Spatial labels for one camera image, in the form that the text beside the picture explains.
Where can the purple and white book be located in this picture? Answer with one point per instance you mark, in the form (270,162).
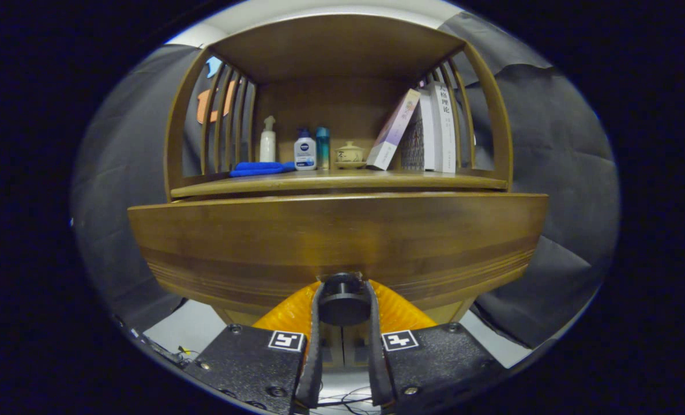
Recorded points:
(394,129)

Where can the dark patterned book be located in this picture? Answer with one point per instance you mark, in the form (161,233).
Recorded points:
(413,144)

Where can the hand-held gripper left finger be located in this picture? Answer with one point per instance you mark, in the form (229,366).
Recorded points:
(315,346)

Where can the blue folded cloth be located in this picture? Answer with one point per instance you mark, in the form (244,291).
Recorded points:
(259,169)

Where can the black round drawer knob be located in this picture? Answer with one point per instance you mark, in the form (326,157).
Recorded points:
(342,302)

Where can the slim teal bottle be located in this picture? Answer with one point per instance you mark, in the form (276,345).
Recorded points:
(323,147)

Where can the wooden cabinet door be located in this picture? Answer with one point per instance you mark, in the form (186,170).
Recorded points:
(338,351)
(348,351)

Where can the beige lidded tea cup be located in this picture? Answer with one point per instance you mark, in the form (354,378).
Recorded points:
(349,154)

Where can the brown wooden cabinet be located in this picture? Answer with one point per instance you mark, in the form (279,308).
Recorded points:
(337,46)

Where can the plain white book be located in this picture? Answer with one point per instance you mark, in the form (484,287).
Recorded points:
(428,132)

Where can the white spray bottle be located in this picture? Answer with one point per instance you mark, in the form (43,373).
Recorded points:
(267,144)

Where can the wooden countertop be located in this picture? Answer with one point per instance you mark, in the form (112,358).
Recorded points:
(342,180)

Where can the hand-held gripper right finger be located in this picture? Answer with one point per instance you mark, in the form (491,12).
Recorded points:
(376,346)

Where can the white bottle with blue cap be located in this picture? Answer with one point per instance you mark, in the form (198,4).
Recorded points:
(305,153)

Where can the white book with printed spine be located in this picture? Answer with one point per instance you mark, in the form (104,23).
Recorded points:
(446,129)

